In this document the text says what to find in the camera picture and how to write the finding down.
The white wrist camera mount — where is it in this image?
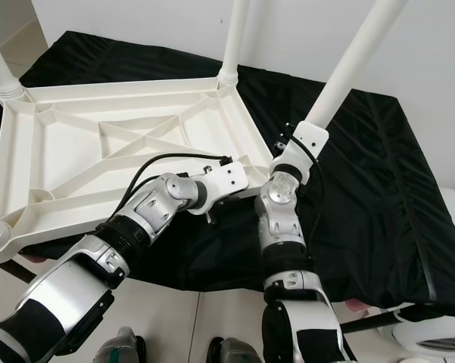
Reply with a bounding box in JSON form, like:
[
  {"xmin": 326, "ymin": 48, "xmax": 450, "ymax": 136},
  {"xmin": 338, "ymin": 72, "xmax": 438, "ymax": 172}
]
[
  {"xmin": 269, "ymin": 123, "xmax": 330, "ymax": 178},
  {"xmin": 201, "ymin": 161, "xmax": 251, "ymax": 203}
]

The grey robot left leg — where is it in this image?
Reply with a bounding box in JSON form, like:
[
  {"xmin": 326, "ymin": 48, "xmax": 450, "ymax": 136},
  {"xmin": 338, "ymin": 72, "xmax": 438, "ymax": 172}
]
[{"xmin": 98, "ymin": 327, "xmax": 146, "ymax": 363}]

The white plastic children table top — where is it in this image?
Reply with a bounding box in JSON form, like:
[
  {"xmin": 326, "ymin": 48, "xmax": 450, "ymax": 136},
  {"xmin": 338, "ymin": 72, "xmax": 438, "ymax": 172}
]
[{"xmin": 0, "ymin": 76, "xmax": 277, "ymax": 264}]

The grey robot leg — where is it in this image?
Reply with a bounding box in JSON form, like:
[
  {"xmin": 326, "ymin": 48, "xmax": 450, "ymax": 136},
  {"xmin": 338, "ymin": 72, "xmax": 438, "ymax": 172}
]
[
  {"xmin": 208, "ymin": 337, "xmax": 266, "ymax": 363},
  {"xmin": 98, "ymin": 327, "xmax": 146, "ymax": 363}
]

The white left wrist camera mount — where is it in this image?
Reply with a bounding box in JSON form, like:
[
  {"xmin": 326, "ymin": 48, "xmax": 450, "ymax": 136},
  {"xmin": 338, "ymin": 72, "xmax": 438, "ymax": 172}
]
[{"xmin": 201, "ymin": 161, "xmax": 251, "ymax": 203}]

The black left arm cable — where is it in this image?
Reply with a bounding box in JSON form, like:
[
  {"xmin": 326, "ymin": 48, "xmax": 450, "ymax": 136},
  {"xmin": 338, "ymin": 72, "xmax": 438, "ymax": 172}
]
[{"xmin": 117, "ymin": 153, "xmax": 234, "ymax": 220}]

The black table cloth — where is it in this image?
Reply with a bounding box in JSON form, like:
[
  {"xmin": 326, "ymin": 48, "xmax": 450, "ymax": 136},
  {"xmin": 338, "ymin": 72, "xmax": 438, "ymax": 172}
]
[{"xmin": 0, "ymin": 30, "xmax": 455, "ymax": 309}]

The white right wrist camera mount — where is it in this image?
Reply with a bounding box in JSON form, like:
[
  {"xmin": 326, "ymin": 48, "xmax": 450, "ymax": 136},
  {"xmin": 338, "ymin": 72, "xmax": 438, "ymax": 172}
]
[{"xmin": 269, "ymin": 123, "xmax": 330, "ymax": 178}]

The grey robot right leg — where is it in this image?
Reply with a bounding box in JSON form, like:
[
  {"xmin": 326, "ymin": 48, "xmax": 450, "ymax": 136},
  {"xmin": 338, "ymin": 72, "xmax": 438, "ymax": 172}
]
[{"xmin": 208, "ymin": 337, "xmax": 266, "ymax": 363}]

